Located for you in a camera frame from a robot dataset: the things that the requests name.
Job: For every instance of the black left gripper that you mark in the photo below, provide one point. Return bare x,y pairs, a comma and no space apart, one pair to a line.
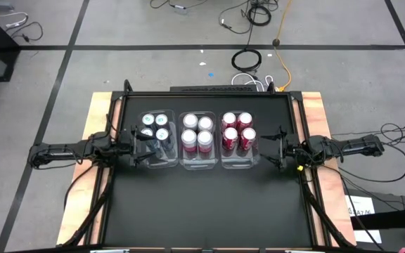
133,147

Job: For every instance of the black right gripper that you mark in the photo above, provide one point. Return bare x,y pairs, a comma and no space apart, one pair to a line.
288,149

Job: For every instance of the silver blue Red Bull can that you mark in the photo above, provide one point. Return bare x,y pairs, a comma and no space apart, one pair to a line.
162,134
147,132
161,119
148,119

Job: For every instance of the clear plastic bin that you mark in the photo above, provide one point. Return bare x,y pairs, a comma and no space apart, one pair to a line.
199,165
158,163
239,163

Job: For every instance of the red Coca-Cola can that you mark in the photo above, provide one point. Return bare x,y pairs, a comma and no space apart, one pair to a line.
230,134
248,134
229,119
244,119

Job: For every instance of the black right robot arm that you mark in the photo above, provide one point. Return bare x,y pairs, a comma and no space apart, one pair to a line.
346,147

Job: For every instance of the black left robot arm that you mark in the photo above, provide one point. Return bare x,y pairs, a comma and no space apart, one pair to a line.
65,151

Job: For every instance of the white printed paper sheet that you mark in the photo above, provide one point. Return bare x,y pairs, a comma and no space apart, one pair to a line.
359,204

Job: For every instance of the black round floor cap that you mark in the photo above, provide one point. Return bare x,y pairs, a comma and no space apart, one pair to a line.
276,42

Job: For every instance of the black bar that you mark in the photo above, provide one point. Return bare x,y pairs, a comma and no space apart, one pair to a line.
392,218

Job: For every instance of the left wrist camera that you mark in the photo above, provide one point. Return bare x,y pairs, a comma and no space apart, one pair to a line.
123,144

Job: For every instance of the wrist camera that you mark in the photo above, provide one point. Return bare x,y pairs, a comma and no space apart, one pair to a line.
123,144
295,150

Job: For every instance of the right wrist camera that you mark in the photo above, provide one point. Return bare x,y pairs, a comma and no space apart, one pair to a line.
295,150

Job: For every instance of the grey white edge bracket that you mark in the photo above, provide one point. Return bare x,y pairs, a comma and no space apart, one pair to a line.
109,251

